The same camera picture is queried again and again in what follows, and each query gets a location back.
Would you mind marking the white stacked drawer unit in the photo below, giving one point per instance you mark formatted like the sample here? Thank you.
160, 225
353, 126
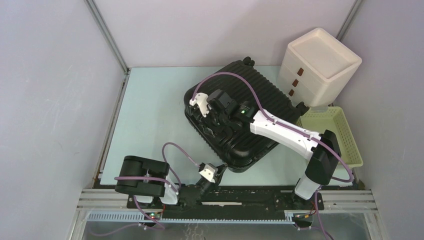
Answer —
315, 69

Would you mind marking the black ribbed hard-shell suitcase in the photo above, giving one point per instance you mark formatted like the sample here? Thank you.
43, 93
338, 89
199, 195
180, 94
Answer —
240, 150

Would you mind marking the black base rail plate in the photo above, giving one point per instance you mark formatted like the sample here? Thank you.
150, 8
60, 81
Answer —
237, 203

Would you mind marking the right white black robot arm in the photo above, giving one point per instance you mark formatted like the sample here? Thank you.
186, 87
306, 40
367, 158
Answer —
321, 150

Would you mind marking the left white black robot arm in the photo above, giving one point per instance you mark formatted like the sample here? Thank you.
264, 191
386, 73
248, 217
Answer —
148, 179

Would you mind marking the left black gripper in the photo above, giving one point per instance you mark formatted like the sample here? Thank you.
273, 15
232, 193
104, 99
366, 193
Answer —
219, 174

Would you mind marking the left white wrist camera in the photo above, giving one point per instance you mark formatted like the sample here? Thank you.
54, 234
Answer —
207, 171

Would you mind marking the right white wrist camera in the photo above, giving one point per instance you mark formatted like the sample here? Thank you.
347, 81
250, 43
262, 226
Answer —
200, 101

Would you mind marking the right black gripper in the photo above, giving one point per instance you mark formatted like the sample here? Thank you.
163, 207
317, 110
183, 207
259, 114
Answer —
210, 113

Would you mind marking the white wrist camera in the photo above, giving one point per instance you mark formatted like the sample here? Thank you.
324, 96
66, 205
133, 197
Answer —
200, 101
207, 171

